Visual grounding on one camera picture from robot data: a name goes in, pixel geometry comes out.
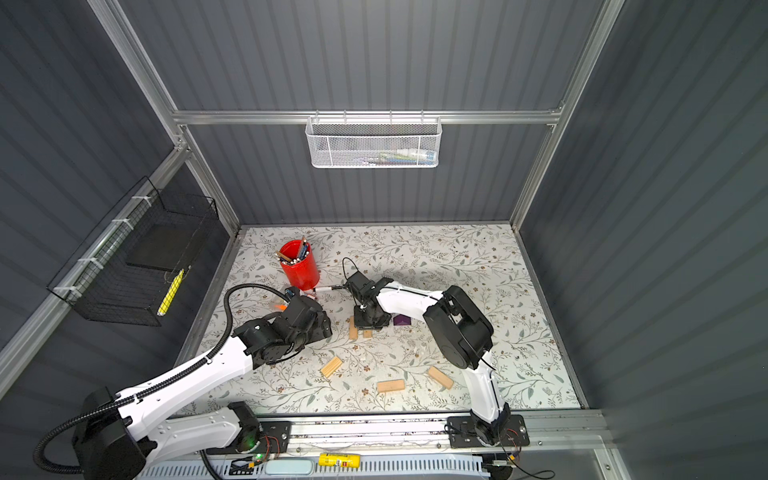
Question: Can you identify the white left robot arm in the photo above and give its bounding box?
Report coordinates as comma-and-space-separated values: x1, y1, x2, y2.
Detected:
32, 285, 332, 479

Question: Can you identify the purple cube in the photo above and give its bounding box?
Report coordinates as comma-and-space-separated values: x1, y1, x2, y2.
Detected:
393, 315, 412, 326

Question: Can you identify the black wire basket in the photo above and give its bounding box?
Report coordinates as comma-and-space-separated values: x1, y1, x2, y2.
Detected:
48, 181, 219, 327

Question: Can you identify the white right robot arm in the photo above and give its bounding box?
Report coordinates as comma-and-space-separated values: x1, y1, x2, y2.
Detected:
343, 271, 530, 449

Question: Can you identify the yellow highlighter in basket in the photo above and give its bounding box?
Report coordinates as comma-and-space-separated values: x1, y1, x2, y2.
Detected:
156, 269, 185, 317

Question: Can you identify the white wire mesh basket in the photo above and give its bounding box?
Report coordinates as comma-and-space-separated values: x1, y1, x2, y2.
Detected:
305, 118, 443, 169

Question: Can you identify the red pen cup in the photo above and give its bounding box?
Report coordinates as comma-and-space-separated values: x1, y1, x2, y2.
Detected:
276, 238, 320, 291

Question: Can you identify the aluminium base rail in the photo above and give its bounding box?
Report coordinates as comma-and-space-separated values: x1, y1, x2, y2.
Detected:
253, 410, 614, 456

